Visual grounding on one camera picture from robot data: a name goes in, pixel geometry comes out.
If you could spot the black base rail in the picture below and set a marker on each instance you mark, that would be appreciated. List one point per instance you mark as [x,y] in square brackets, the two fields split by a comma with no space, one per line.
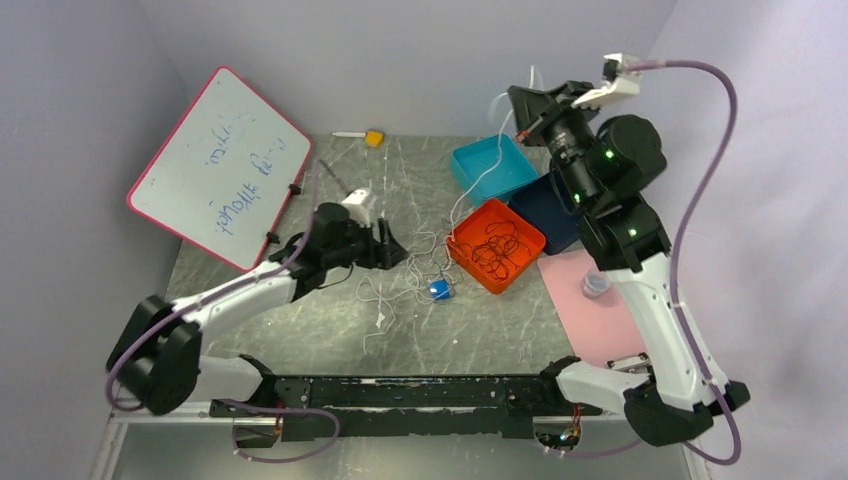
[321,407]

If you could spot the navy plastic box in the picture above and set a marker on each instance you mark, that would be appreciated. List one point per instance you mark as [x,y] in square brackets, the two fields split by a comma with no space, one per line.
[545,204]

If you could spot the pink mat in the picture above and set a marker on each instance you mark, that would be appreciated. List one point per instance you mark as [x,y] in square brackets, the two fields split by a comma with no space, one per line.
[599,329]

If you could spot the yellow small block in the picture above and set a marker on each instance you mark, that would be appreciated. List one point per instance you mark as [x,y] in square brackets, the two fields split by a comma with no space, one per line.
[373,138]

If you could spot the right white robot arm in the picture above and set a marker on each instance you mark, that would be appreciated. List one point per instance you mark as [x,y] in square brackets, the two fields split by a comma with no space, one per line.
[604,172]

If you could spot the teal plastic box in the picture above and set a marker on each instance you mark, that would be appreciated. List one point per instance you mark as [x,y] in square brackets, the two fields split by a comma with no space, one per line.
[493,167]

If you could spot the small metal bracket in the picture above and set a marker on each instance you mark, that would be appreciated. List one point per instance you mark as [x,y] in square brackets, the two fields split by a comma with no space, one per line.
[635,364]

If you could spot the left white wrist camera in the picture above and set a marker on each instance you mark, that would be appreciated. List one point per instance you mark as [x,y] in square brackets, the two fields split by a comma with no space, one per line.
[359,205]

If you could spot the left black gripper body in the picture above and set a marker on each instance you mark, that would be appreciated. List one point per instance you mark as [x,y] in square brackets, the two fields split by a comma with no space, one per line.
[359,247]

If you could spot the small clear cup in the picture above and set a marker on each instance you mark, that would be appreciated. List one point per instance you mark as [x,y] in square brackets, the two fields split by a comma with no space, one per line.
[595,284]

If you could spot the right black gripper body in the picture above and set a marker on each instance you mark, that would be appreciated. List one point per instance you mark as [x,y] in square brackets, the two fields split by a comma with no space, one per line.
[565,128]

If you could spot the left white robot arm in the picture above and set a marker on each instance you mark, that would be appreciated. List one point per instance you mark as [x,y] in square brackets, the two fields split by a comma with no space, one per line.
[159,356]

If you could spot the blue white small block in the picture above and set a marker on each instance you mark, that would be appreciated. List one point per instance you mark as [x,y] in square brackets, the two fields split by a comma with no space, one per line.
[440,289]

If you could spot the orange plastic box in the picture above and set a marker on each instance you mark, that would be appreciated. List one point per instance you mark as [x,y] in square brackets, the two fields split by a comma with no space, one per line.
[494,245]

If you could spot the pink-framed whiteboard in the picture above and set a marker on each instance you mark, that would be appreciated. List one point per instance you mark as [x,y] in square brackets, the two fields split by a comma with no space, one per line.
[224,174]

